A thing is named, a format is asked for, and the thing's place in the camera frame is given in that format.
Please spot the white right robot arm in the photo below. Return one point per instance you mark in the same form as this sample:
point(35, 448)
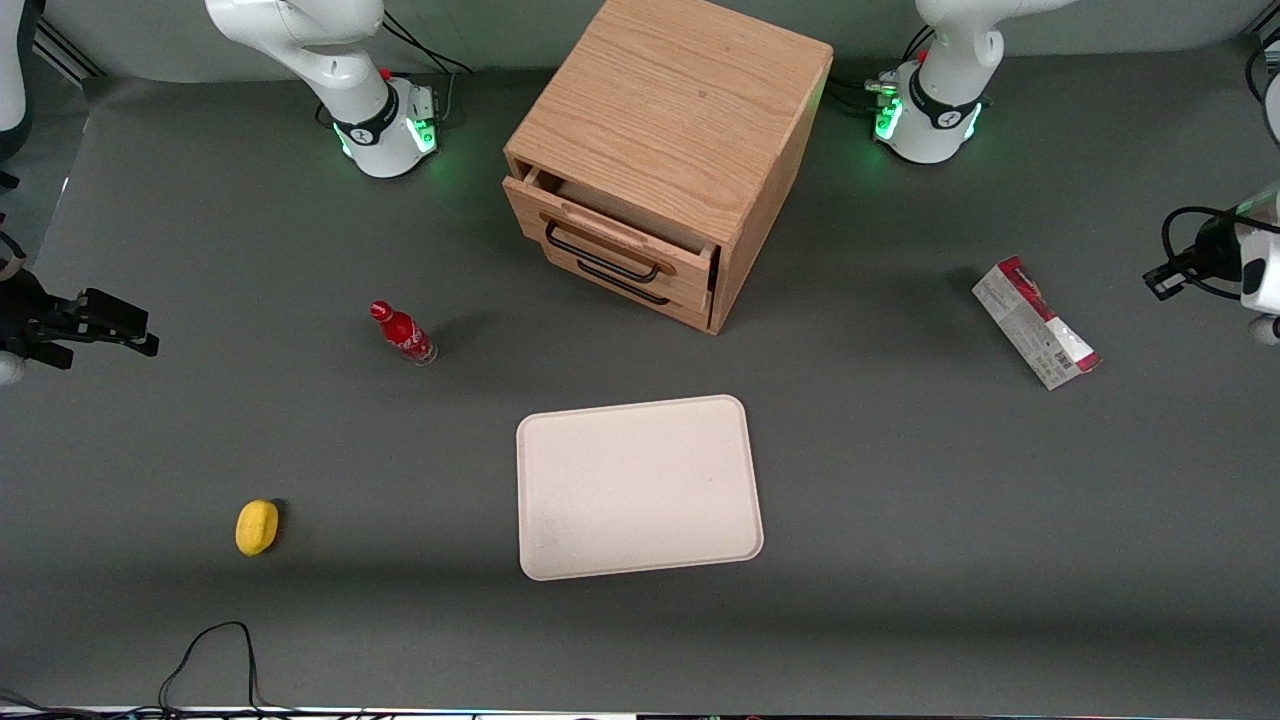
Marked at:
point(340, 70)

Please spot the beige plastic tray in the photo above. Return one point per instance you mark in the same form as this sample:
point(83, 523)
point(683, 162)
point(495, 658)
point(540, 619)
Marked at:
point(640, 490)

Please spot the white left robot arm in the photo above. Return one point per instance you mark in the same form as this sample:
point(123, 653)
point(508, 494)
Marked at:
point(935, 120)

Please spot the aluminium frame rail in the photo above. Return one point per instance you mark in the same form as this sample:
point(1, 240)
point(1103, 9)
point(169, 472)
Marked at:
point(68, 50)
point(1270, 38)

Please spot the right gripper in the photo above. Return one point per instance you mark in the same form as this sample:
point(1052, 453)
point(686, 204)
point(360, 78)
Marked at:
point(30, 318)

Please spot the red cookie box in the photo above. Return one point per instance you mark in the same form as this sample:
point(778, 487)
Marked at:
point(1035, 322)

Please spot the wooden drawer closed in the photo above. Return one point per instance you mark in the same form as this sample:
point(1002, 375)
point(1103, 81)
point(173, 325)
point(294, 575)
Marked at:
point(680, 300)

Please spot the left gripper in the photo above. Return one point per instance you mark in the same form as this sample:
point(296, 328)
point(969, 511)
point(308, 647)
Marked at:
point(1207, 252)

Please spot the wooden drawer slightly open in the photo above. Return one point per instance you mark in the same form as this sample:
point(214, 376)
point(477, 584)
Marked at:
point(620, 232)

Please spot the yellow lemon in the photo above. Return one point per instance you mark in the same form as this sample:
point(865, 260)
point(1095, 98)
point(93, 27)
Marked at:
point(257, 527)

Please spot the red cola bottle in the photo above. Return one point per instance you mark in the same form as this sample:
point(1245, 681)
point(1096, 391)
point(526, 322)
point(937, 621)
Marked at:
point(404, 334)

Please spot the oak wooden drawer cabinet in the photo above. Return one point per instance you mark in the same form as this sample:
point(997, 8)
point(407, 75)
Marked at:
point(680, 100)

